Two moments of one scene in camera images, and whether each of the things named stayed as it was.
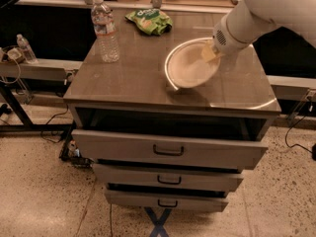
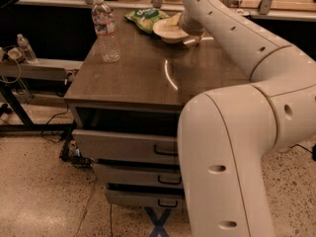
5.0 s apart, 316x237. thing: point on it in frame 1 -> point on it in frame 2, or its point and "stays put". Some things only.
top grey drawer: [176, 151] stays put
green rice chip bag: [151, 21] stays put
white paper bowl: [187, 67] -> [169, 34]
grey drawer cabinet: [155, 146] stays put
